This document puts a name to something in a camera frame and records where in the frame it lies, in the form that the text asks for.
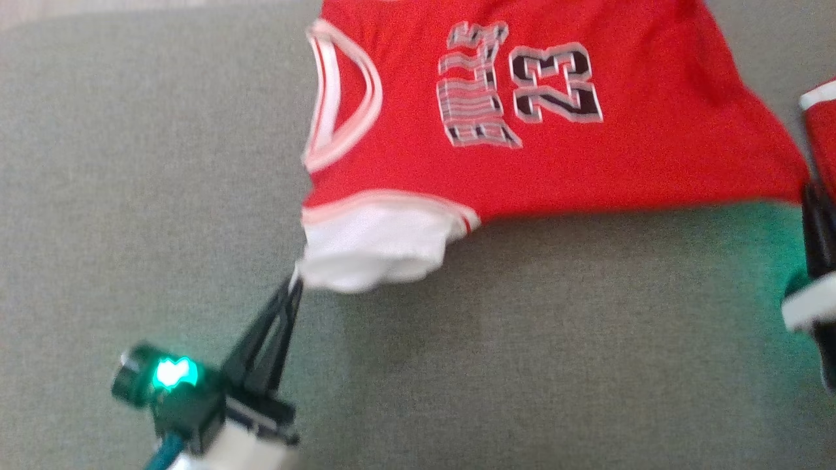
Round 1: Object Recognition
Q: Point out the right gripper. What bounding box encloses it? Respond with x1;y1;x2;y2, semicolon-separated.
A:
782;182;836;394

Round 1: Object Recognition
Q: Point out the red white basketball jersey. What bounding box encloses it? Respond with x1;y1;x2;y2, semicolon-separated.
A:
799;76;836;200
297;0;811;294

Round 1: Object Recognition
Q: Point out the grey fabric sofa seat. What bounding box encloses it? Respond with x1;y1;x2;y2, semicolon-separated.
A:
0;0;836;470

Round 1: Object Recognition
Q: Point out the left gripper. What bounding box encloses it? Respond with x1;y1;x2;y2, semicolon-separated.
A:
176;277;305;470

